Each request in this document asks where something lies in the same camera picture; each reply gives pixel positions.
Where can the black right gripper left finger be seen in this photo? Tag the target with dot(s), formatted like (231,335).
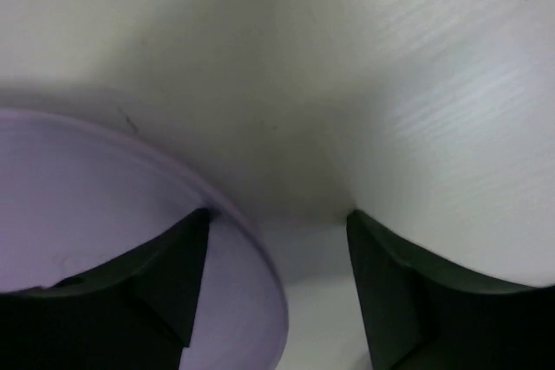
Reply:
(136,311)

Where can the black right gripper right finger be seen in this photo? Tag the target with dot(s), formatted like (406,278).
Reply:
(422,311)

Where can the purple plastic plate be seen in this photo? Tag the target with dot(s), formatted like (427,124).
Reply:
(75,195)

